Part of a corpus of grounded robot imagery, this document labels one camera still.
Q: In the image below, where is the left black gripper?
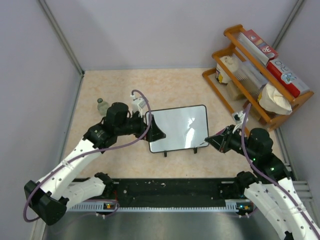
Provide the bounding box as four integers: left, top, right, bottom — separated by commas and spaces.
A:
115, 110, 165, 142

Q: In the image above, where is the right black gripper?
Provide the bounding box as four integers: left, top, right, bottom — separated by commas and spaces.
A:
205, 123, 257, 160

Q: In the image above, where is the black framed whiteboard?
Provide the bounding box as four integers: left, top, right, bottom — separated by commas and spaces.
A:
149, 104, 209, 157

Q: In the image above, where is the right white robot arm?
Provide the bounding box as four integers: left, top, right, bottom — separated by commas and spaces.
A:
205, 125, 320, 240

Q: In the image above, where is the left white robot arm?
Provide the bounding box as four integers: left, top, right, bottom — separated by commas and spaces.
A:
24, 98, 166, 226

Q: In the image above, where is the beige block on shelf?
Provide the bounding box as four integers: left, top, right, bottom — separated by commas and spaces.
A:
226, 81, 245, 101

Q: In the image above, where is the clear plastic bottle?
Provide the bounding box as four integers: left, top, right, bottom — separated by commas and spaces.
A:
97, 98, 110, 117

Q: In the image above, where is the white yellow jar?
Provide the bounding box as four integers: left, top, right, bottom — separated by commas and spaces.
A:
216, 55, 240, 84

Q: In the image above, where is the cream cloth bundle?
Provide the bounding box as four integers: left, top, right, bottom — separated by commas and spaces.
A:
258, 83, 292, 115

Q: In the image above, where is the orange wooden shelf rack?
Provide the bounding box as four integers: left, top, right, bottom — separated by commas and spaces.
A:
202, 24, 314, 131

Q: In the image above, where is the clear plastic container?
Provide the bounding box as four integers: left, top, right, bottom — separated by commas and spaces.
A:
235, 61, 268, 98

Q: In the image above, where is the red white box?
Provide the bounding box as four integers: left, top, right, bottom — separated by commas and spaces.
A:
266, 58, 310, 98

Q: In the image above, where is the red box top shelf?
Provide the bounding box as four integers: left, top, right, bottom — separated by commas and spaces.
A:
237, 29, 279, 66

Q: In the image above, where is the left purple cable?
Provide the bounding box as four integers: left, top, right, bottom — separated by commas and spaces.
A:
23, 89, 152, 223

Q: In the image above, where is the purple cable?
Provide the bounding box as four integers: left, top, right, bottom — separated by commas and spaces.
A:
23, 89, 152, 223
240, 103, 320, 240

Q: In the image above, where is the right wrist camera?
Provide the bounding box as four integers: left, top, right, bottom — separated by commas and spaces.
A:
231, 110, 246, 125

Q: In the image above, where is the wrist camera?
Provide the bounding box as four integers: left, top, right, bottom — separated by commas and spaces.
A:
130, 93, 146, 115
231, 110, 246, 125

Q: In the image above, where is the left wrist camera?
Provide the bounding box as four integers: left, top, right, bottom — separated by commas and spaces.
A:
130, 93, 146, 115

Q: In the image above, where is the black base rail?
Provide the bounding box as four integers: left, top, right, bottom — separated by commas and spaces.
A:
74, 177, 251, 208

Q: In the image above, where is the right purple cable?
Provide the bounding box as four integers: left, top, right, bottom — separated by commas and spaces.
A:
240, 103, 320, 240

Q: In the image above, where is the aluminium frame rail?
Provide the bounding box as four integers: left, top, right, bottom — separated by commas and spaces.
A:
293, 180, 313, 202

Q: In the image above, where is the grey slotted cable duct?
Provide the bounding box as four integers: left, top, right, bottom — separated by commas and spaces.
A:
67, 201, 254, 213

